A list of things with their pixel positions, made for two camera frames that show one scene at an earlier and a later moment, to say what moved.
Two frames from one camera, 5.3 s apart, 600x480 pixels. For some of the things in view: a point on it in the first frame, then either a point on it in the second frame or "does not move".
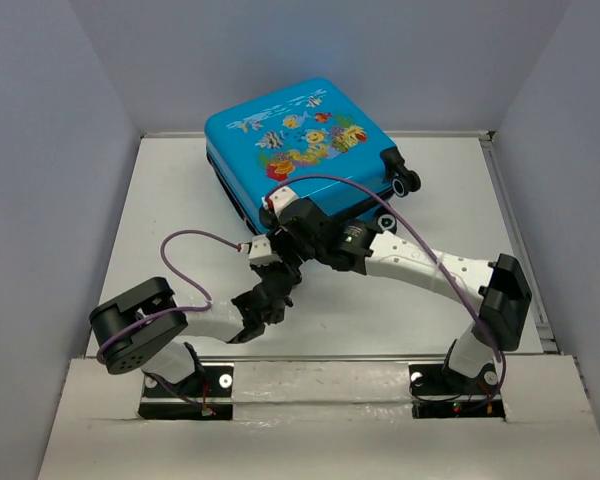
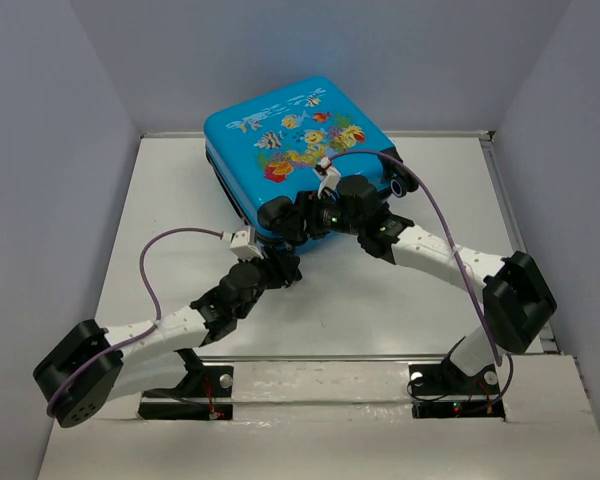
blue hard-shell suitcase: (311, 140) does not move
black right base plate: (434, 380) does not move
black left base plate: (212, 381) does not move
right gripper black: (288, 239) to (307, 208)
